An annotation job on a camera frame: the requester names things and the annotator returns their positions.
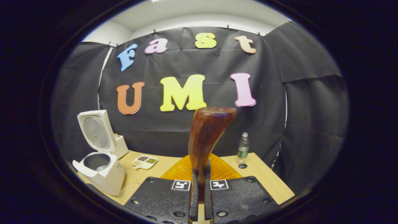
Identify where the green label water bottle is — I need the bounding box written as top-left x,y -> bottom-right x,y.
238,132 -> 250,159

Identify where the white toaster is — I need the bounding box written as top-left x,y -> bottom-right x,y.
113,134 -> 129,159

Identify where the white rice cooker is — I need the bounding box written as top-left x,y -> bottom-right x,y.
72,110 -> 129,196

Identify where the brown wooden spoon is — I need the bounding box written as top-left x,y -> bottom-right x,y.
188,107 -> 237,203

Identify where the white divided seasoning dish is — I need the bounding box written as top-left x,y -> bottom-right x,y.
131,155 -> 158,170

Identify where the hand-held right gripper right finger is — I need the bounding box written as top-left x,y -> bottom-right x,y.
204,153 -> 279,224

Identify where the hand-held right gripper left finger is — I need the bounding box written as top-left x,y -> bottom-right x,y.
124,155 -> 199,224

